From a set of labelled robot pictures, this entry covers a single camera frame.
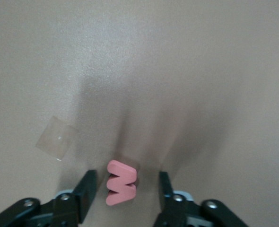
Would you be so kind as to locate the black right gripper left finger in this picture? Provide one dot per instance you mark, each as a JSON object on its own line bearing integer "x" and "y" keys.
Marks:
{"x": 68, "y": 210}

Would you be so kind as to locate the clear tape patch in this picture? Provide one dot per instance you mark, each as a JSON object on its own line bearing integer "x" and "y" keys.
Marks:
{"x": 56, "y": 139}

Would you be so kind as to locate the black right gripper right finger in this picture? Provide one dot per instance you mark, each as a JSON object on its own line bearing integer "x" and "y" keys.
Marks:
{"x": 182, "y": 212}

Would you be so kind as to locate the pink letter w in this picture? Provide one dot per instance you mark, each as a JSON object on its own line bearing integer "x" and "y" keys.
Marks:
{"x": 123, "y": 176}

